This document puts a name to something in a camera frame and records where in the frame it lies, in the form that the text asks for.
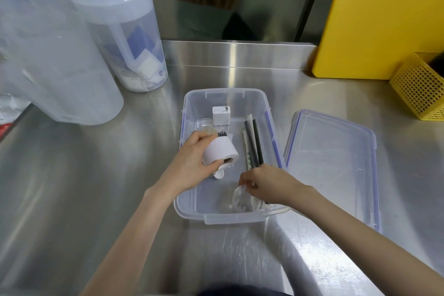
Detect clear plastic storage box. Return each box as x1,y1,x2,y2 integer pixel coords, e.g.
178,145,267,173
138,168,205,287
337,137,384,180
173,88,289,225

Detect small white plastic scoop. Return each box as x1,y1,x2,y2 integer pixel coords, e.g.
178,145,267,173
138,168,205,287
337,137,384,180
213,162,234,180

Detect person's dark clothing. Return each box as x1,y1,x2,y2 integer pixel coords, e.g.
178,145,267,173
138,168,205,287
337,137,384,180
204,283,293,296

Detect white paper roll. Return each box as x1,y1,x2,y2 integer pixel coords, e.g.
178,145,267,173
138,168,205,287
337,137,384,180
202,136,240,168

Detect yellow cutting board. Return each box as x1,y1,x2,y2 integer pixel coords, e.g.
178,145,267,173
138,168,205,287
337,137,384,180
311,0,444,80

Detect clear box lid blue clips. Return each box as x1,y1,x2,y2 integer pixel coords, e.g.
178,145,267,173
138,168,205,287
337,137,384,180
284,109,383,234

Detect clear tape roll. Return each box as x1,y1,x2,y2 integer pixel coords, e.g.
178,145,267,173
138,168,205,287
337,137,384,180
194,118,220,137

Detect blue square packet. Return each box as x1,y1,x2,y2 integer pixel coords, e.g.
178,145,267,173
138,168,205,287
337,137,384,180
126,25,157,61

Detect white square packet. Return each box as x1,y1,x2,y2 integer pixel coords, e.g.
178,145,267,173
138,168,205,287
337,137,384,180
133,49,166,85

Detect white power adapter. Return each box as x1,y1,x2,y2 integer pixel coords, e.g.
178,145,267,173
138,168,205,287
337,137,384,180
212,105,231,126

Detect red and white plastic bag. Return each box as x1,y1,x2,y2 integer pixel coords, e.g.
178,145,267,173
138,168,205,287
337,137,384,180
0,94,32,141

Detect person's right hand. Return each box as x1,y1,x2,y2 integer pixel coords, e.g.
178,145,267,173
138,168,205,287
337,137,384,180
238,163,311,207

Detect person's right forearm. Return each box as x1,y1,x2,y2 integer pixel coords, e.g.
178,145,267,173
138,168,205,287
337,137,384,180
293,185,444,296

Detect person's left forearm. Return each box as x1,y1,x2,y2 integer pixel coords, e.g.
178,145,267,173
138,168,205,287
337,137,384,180
80,181,189,296

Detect translucent pitcher with white lid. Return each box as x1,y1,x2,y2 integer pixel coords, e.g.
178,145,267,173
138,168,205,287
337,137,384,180
71,0,169,93

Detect large translucent plastic pitcher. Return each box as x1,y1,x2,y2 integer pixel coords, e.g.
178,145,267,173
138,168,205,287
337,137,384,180
0,0,125,126

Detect yellow perforated plastic basket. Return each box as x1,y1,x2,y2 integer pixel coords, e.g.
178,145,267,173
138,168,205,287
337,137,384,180
389,51,444,122

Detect clear round plastic cup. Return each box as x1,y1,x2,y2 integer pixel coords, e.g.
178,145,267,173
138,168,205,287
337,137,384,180
232,184,262,213

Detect person's left hand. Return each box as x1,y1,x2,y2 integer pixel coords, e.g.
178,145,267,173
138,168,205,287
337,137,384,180
160,131,223,193

